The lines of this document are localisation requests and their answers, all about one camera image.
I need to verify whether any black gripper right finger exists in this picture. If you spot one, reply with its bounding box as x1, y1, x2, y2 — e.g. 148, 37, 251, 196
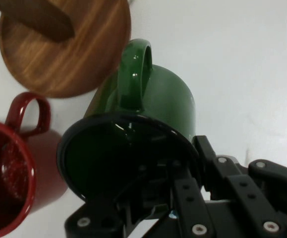
192, 134, 287, 238

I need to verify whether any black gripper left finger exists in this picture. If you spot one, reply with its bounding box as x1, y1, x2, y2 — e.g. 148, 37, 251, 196
63, 158, 219, 238

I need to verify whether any green mug with white lettering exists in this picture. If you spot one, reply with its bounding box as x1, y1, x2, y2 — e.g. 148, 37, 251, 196
56, 38, 201, 207

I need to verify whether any red mug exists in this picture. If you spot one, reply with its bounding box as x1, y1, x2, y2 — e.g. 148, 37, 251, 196
0, 92, 70, 238

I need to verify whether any wooden mug tree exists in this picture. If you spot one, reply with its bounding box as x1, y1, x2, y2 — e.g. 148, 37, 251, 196
0, 0, 132, 99

